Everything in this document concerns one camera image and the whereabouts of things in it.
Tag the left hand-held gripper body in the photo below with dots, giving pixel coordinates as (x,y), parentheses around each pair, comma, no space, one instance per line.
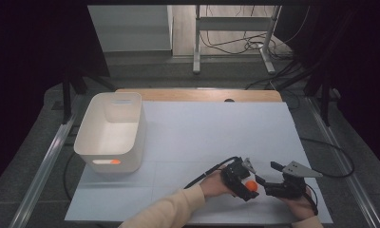
(234,177)

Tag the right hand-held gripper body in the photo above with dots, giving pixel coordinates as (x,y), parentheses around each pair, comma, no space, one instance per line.
(289,188)

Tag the orange ball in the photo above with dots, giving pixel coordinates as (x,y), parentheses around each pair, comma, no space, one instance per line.
(251,186)
(115,161)

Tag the white plastic bin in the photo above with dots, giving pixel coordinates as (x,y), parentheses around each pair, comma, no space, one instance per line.
(110,139)

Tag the person's right hand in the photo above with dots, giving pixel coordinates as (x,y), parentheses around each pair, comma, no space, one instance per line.
(300,207)

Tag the person's left hand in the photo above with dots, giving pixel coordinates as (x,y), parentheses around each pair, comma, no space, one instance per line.
(213,185)

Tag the white paper sheet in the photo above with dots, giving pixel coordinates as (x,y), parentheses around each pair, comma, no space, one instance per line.
(194,142)

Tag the black metal stand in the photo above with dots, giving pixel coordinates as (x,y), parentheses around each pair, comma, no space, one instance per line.
(71,88)
(319,88)

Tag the wooden table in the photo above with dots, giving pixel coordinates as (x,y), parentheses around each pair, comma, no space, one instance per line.
(194,95)

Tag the white cabinet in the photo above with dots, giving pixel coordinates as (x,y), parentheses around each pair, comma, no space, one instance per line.
(131,28)

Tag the aluminium rail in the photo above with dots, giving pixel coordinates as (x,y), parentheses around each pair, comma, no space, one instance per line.
(42,177)
(346,171)

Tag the white metal stand frame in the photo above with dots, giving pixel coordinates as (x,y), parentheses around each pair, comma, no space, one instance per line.
(232,23)

